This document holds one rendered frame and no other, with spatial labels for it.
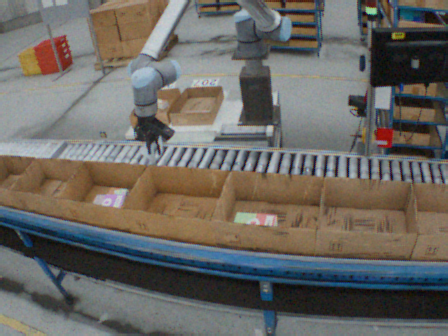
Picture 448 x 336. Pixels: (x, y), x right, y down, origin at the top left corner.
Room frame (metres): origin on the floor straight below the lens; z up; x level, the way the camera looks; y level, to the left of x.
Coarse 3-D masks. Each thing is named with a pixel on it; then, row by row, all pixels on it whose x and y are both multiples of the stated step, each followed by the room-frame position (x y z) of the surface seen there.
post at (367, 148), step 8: (368, 24) 1.58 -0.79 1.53; (368, 32) 1.59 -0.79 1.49; (368, 40) 1.59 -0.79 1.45; (368, 64) 1.59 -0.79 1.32; (368, 72) 1.59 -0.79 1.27; (368, 80) 1.58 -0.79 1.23; (368, 88) 1.58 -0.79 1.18; (368, 96) 1.58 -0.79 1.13; (368, 104) 1.58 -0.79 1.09; (368, 112) 1.58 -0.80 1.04; (368, 120) 1.58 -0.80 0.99; (368, 128) 1.58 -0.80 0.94; (368, 136) 1.58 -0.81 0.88; (360, 144) 1.63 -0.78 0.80; (368, 144) 1.58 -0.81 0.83; (376, 144) 1.59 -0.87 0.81; (360, 152) 1.63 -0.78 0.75; (368, 152) 1.58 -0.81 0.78; (376, 152) 1.59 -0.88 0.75
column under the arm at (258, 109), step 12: (264, 72) 2.15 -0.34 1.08; (240, 84) 2.14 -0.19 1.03; (252, 84) 2.11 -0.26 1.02; (264, 84) 2.09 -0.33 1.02; (252, 96) 2.11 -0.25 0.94; (264, 96) 2.09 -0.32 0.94; (252, 108) 2.12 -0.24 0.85; (264, 108) 2.10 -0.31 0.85; (276, 108) 2.23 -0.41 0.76; (240, 120) 2.15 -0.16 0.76; (252, 120) 2.12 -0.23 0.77; (264, 120) 2.10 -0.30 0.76; (276, 120) 2.08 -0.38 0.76
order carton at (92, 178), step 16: (80, 176) 1.51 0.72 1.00; (96, 176) 1.56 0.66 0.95; (112, 176) 1.52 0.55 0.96; (128, 176) 1.48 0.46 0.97; (64, 192) 1.37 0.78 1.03; (80, 192) 1.47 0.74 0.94; (96, 192) 1.51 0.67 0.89; (64, 208) 1.30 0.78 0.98; (80, 208) 1.26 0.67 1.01; (96, 208) 1.22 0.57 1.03; (112, 208) 1.18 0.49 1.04; (96, 224) 1.24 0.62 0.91; (112, 224) 1.20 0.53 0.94
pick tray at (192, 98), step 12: (180, 96) 2.49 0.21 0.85; (192, 96) 2.60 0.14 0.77; (204, 96) 2.57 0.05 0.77; (216, 96) 2.54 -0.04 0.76; (180, 108) 2.44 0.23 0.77; (192, 108) 2.43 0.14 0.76; (204, 108) 2.40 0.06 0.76; (216, 108) 2.30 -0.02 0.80; (180, 120) 2.23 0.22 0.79; (192, 120) 2.20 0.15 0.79; (204, 120) 2.18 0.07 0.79
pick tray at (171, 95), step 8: (168, 88) 2.66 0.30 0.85; (176, 88) 2.64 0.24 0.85; (160, 96) 2.67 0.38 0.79; (168, 96) 2.66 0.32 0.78; (176, 96) 2.53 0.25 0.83; (168, 104) 2.57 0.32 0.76; (160, 112) 2.47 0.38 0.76; (168, 112) 2.31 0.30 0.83; (136, 120) 2.32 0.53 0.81; (160, 120) 2.28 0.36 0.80; (168, 120) 2.28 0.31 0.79
